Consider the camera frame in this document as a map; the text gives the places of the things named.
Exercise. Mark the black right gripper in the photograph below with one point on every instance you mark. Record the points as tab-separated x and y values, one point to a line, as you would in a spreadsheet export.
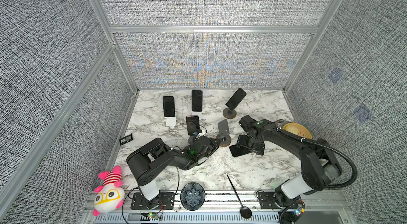
256	149

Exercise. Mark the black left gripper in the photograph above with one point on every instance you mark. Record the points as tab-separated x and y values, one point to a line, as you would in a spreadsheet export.
213	145

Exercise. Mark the purple-edged phone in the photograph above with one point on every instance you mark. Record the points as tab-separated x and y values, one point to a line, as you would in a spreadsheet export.
193	126

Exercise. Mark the black phone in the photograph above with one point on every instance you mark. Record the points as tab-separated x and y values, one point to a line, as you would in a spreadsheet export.
236	99
239	151
169	106

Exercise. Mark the teal-edged phone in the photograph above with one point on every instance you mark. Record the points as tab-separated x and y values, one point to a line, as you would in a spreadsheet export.
197	103

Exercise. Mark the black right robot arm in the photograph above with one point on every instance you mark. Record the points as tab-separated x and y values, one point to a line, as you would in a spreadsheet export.
319	165

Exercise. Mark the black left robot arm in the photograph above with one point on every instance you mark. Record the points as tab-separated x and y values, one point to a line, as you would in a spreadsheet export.
149	161

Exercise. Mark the purple round-base phone stand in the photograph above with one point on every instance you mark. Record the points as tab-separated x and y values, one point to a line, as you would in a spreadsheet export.
192	139

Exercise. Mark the wood-base grey stand, centre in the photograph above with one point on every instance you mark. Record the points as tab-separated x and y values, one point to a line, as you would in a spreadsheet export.
224	134

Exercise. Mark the wood-base stand, back right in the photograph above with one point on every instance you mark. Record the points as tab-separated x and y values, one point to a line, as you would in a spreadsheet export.
229	114

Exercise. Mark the white phone stand, left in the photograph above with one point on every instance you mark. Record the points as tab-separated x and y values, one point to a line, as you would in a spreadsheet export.
171	121

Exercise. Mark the bamboo steamer basket with buns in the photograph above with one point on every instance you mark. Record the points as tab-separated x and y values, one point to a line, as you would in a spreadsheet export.
298	130

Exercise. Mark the small black label box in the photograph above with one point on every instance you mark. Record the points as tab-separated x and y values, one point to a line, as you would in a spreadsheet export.
126	139

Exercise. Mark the green-lit circuit board, right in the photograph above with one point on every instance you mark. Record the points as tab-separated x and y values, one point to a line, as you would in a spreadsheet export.
297	213

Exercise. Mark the green-lit circuit board, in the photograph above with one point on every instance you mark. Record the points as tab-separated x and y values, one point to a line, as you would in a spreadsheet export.
153	216
297	213

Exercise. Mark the green-lit circuit board, left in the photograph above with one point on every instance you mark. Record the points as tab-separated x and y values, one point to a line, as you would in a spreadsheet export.
153	216

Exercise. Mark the pink striped plush toy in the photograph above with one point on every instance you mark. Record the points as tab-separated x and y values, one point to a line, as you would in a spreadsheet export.
110	195

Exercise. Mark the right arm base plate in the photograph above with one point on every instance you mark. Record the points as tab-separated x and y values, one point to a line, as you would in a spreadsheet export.
266	200

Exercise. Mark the aluminium front rail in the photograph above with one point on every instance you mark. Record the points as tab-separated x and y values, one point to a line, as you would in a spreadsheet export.
223	207

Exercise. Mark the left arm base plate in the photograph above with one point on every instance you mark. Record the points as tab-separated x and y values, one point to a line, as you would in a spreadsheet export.
164	200

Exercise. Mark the black long-handled spoon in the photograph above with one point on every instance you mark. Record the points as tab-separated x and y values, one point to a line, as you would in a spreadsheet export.
245	212

